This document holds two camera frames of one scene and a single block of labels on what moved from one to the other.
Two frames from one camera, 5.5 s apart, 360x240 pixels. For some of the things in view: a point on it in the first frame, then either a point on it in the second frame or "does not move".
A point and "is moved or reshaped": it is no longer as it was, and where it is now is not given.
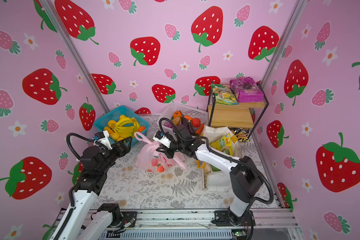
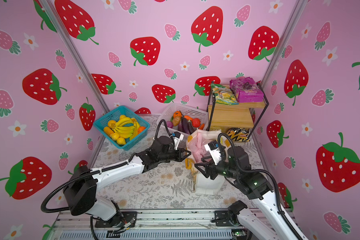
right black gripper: (166, 150) to (207, 165)
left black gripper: (121, 147) to (180, 156)
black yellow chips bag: (240, 134) does not move
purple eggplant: (192, 129) does not move
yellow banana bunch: (127, 127) does not move
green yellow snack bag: (223, 95) does not move
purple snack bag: (246, 90) does not move
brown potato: (176, 120) does not move
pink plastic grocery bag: (148, 158) is moved or reshaped
